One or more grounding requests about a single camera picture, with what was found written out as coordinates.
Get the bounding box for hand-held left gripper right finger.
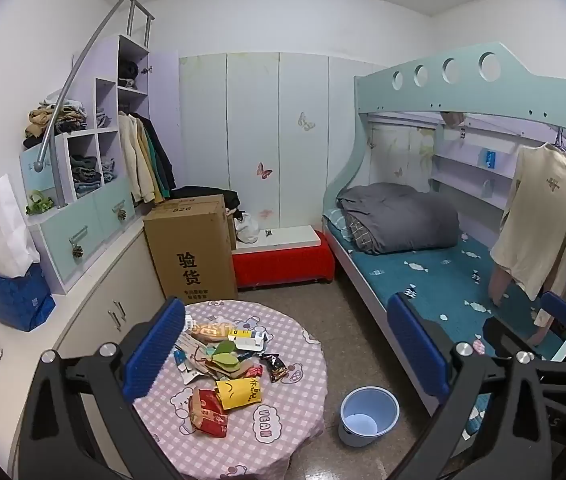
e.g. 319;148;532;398
387;292;564;480

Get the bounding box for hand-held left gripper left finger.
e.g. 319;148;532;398
10;296;188;480

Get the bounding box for clear bread packet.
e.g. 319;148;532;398
185;321;241;343

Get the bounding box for light green wrapper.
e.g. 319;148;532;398
208;354;242;378

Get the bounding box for red snack packet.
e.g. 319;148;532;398
190;389;231;438

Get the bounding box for light blue plastic bin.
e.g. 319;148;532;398
338;386;400;448

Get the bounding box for white yellow carton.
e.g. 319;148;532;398
230;327;270;353

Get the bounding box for yellow packet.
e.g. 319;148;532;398
215;377;264;413

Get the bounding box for black snack wrapper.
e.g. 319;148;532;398
260;352;291;383

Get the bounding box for teal candy print bedsheet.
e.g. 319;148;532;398
325;210;566;436

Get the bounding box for cream low cabinet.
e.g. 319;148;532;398
0;217;170;480

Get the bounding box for beige long sleeve shirt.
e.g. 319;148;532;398
488;142;566;346

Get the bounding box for large cardboard box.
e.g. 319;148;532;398
143;194;238;306

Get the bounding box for grey quilt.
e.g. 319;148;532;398
337;182;460;255

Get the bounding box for pink checkered tablecloth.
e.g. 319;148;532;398
133;300;328;480

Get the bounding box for lavender stepped shelf cabinet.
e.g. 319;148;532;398
20;35;156;296

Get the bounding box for blue bag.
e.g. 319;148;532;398
0;262;58;333

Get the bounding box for blue plaid pillow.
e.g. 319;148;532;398
324;208;356;242

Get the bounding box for white plastic bag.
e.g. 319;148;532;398
235;211;262;245

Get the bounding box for red ottoman bench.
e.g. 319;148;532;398
232;230;336;291

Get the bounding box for black cloth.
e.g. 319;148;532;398
170;185;241;211

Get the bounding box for white board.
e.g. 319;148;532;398
235;225;322;255

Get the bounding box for green hanging garment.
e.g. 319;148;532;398
145;130;171;200

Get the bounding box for green leaf ornament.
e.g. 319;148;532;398
25;190;55;216

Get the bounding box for folded dark jeans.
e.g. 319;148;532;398
69;155;104;198

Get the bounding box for black hanging coat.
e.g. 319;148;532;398
135;112;176;191

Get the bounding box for teal bunk bed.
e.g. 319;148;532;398
320;42;566;441

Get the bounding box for pile of folded clothes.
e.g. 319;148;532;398
23;92;88;148

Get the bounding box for white wardrobe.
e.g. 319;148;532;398
178;51;378;228

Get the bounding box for black folded clothes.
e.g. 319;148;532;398
118;60;141;90

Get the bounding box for grey metal handrail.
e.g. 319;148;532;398
35;0;156;173

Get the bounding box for lavender bed wall shelf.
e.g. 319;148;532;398
430;152;524;206

